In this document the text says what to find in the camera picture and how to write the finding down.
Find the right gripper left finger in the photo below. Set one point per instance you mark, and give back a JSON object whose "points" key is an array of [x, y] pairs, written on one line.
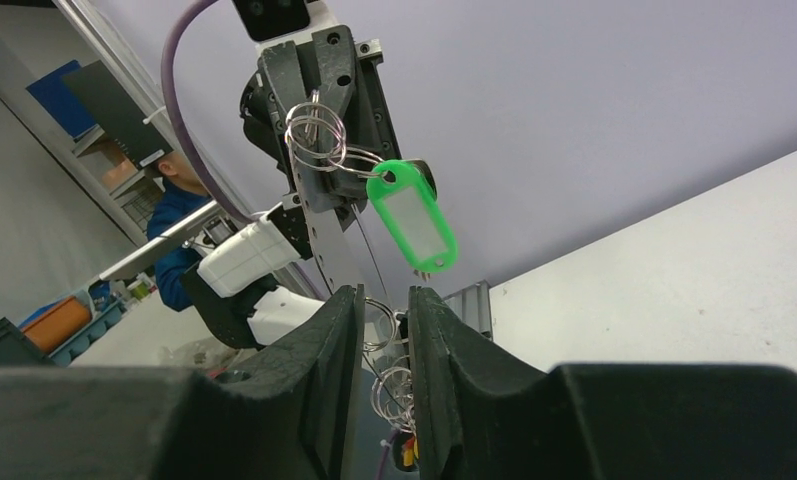
{"points": [[291, 415]]}

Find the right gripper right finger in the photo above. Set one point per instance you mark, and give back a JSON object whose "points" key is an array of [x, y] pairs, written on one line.
{"points": [[482, 413]]}

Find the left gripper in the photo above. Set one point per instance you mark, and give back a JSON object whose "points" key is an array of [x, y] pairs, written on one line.
{"points": [[345, 72]]}

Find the green tagged key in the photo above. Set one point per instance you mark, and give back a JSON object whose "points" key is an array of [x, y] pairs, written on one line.
{"points": [[404, 194]]}

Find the metal key ring plate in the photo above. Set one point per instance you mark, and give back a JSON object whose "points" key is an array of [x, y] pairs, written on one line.
{"points": [[315, 138]]}

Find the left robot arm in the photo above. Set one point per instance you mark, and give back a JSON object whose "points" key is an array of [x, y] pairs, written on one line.
{"points": [[229, 285]]}

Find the orange storage bin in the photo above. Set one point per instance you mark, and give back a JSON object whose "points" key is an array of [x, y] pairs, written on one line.
{"points": [[57, 324]]}

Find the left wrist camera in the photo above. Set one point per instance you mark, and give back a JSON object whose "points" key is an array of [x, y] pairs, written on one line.
{"points": [[268, 19]]}

